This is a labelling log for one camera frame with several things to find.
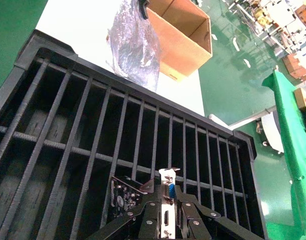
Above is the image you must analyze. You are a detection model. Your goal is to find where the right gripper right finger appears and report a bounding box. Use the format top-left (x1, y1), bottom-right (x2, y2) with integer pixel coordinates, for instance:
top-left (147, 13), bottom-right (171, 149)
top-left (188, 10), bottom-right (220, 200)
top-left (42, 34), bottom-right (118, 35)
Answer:
top-left (175, 185), bottom-right (244, 240)

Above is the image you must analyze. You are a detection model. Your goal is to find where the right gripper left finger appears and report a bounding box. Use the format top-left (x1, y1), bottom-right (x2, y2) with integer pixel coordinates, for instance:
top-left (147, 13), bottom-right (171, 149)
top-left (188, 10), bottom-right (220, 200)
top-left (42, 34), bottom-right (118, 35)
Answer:
top-left (87, 178), bottom-right (160, 240)

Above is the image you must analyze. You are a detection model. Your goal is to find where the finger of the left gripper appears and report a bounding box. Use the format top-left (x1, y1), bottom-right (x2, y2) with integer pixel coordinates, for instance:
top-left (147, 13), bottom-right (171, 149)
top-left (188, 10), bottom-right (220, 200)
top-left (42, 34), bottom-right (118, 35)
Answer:
top-left (138, 0), bottom-right (150, 21)

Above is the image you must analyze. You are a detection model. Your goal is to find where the grey antistatic bag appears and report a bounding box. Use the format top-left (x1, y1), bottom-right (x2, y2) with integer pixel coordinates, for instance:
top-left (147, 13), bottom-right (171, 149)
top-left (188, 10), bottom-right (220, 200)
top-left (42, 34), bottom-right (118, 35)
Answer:
top-left (105, 0), bottom-right (160, 93)

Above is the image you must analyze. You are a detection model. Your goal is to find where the graphics card with metal bracket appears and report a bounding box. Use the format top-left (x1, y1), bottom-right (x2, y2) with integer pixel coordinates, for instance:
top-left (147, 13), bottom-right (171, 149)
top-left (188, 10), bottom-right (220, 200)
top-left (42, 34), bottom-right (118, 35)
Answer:
top-left (110, 167), bottom-right (181, 240)

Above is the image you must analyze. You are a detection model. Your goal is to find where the brown cardboard box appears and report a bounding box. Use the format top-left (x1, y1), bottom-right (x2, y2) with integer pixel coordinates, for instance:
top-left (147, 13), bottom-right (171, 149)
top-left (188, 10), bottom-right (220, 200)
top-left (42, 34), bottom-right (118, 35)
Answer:
top-left (144, 0), bottom-right (213, 83)

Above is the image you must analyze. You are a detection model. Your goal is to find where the black slotted container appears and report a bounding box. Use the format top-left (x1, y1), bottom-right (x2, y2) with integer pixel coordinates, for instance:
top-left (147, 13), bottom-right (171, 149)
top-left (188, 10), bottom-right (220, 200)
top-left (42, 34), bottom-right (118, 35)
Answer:
top-left (0, 29), bottom-right (268, 240)

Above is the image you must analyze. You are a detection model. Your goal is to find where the flat open cardboard box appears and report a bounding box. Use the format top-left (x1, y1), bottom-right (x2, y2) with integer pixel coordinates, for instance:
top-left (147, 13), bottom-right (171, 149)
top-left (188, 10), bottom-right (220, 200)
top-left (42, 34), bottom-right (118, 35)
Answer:
top-left (293, 87), bottom-right (306, 111)

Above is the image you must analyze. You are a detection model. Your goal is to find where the cardboard box with flaps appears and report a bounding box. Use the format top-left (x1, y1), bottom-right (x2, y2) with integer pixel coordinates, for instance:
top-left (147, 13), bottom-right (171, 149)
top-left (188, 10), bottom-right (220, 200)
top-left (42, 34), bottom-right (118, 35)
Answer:
top-left (282, 53), bottom-right (306, 81)

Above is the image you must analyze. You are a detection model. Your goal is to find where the tall white wheeled robot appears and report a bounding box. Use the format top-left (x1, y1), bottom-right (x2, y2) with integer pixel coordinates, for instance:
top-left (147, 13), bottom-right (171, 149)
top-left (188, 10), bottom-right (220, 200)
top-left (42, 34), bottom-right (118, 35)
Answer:
top-left (255, 112), bottom-right (285, 154)

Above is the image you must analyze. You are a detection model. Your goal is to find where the white T-foot table leg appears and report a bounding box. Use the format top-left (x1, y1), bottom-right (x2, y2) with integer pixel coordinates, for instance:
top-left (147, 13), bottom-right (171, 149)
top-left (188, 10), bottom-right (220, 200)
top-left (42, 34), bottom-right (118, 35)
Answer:
top-left (217, 104), bottom-right (278, 128)

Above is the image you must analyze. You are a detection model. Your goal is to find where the green tablecloth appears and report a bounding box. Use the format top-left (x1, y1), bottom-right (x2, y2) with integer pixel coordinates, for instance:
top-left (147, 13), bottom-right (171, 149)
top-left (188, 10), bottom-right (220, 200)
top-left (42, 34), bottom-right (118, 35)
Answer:
top-left (261, 69), bottom-right (306, 240)

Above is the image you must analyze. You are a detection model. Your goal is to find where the pipe frame workbench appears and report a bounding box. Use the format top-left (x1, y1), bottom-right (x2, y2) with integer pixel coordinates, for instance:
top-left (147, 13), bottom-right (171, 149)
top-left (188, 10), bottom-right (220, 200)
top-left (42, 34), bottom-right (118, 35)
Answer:
top-left (227, 0), bottom-right (306, 55)

